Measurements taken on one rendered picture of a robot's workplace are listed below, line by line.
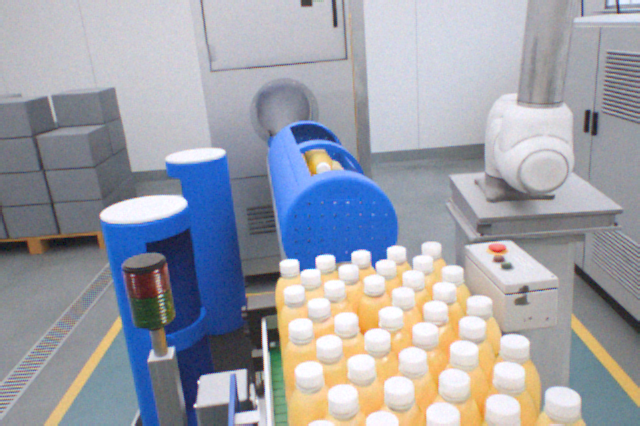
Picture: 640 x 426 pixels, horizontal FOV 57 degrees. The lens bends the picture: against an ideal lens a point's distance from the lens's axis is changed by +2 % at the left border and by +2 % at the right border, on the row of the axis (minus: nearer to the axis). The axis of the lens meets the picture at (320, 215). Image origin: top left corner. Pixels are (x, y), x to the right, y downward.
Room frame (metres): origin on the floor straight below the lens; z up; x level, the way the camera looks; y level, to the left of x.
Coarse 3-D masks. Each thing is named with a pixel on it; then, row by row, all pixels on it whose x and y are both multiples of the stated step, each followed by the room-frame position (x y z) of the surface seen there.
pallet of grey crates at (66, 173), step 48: (0, 96) 4.94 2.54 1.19; (96, 96) 4.77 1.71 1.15; (0, 144) 4.38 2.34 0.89; (48, 144) 4.38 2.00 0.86; (96, 144) 4.48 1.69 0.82; (0, 192) 4.39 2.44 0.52; (48, 192) 4.39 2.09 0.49; (96, 192) 4.38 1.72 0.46; (0, 240) 4.38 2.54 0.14; (48, 240) 4.63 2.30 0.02
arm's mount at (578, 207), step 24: (456, 192) 1.67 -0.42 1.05; (480, 192) 1.59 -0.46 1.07; (576, 192) 1.53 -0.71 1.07; (480, 216) 1.41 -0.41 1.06; (504, 216) 1.40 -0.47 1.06; (528, 216) 1.40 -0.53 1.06; (552, 216) 1.40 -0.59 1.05; (576, 216) 1.40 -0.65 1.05; (600, 216) 1.40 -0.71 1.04; (480, 240) 1.40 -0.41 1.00
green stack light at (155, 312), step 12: (132, 300) 0.78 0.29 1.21; (144, 300) 0.77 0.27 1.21; (156, 300) 0.78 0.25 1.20; (168, 300) 0.79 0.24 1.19; (132, 312) 0.78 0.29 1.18; (144, 312) 0.77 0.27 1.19; (156, 312) 0.78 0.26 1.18; (168, 312) 0.79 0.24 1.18; (144, 324) 0.77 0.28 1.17; (156, 324) 0.78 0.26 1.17
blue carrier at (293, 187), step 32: (288, 128) 2.08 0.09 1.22; (320, 128) 2.16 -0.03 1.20; (288, 160) 1.65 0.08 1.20; (352, 160) 1.70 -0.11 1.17; (288, 192) 1.38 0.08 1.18; (320, 192) 1.29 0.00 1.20; (352, 192) 1.30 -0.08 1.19; (384, 192) 1.31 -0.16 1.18; (288, 224) 1.28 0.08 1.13; (320, 224) 1.29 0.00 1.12; (352, 224) 1.29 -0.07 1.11; (384, 224) 1.30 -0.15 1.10; (288, 256) 1.28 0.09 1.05; (384, 256) 1.30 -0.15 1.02
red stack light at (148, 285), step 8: (152, 272) 0.78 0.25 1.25; (160, 272) 0.79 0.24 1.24; (168, 272) 0.81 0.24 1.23; (128, 280) 0.78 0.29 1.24; (136, 280) 0.77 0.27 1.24; (144, 280) 0.77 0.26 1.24; (152, 280) 0.78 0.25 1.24; (160, 280) 0.79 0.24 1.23; (168, 280) 0.80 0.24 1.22; (128, 288) 0.78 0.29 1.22; (136, 288) 0.77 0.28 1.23; (144, 288) 0.77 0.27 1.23; (152, 288) 0.78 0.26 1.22; (160, 288) 0.78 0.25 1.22; (168, 288) 0.80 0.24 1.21; (128, 296) 0.78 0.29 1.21; (136, 296) 0.78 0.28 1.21; (144, 296) 0.77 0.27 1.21; (152, 296) 0.78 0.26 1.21
